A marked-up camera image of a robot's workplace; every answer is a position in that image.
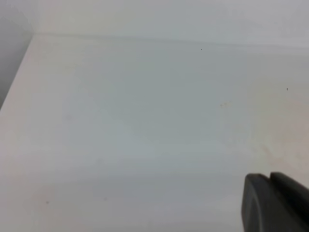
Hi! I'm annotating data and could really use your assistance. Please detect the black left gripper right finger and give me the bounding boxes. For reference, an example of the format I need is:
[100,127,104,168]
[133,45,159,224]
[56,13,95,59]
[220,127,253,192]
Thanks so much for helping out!
[270,172,309,213]

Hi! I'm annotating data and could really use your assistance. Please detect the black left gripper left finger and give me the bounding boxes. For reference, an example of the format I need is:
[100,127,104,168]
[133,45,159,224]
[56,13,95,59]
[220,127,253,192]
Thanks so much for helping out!
[241,174,309,232]

